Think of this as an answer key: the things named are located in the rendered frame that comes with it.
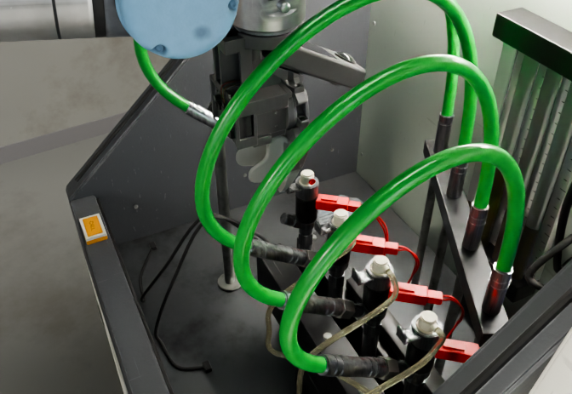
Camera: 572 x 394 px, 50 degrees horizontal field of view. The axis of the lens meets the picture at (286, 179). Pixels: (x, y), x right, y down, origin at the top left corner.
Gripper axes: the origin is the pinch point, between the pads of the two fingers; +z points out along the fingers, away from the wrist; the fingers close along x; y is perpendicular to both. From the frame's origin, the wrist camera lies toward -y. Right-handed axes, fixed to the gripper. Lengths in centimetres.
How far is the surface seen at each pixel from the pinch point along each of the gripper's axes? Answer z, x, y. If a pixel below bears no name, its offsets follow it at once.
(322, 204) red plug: 3.9, 1.9, -4.0
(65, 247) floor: 113, -129, 27
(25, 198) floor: 113, -164, 36
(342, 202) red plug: 3.5, 3.1, -6.1
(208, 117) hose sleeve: -3.3, -11.8, 5.1
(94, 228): 17.0, -21.3, 21.1
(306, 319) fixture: 15.2, 8.6, 1.3
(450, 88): -6.9, 0.4, -22.2
